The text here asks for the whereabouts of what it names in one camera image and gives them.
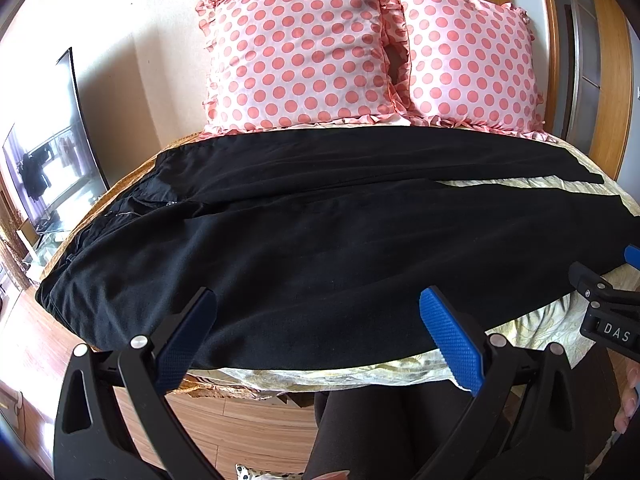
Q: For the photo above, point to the person's dark trouser legs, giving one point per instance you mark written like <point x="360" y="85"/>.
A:
<point x="382" y="432"/>

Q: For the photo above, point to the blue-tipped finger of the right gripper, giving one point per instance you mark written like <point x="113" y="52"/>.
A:
<point x="632" y="256"/>

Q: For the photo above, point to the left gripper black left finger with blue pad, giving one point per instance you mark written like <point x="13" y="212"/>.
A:
<point x="91" y="439"/>

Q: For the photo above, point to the glass tv cabinet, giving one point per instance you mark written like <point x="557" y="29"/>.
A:
<point x="43" y="251"/>

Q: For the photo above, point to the black pants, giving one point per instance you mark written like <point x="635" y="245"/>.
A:
<point x="320" y="239"/>

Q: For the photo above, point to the large pink polka-dot pillow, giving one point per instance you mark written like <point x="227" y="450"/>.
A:
<point x="276" y="64"/>

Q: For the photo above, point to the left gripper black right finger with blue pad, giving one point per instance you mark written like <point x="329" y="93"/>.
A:
<point x="521" y="422"/>

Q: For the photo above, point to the wooden door frame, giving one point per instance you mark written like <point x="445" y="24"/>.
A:
<point x="584" y="62"/>

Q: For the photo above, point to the curved black television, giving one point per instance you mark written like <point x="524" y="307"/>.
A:
<point x="50" y="158"/>

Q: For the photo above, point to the person's right hand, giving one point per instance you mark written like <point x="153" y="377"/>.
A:
<point x="629" y="398"/>

